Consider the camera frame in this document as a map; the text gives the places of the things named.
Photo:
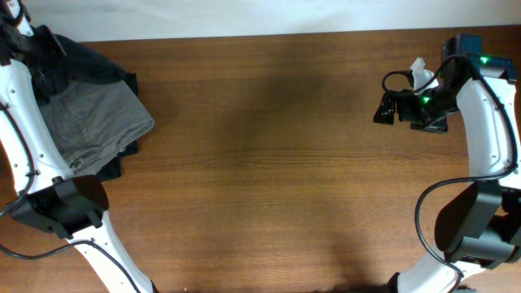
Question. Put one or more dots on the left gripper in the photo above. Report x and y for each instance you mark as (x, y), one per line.
(44, 37)

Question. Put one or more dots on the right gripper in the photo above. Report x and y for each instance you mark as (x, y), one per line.
(406, 98)

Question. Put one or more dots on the black Nike t-shirt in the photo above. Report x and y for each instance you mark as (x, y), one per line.
(64, 61)

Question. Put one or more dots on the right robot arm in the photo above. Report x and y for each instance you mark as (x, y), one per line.
(479, 229)

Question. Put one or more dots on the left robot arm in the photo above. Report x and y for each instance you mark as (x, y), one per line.
(49, 197)

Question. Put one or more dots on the folded grey trousers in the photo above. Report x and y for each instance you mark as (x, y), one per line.
(90, 124)

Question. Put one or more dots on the folded black garment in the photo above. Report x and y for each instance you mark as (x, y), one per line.
(113, 169)

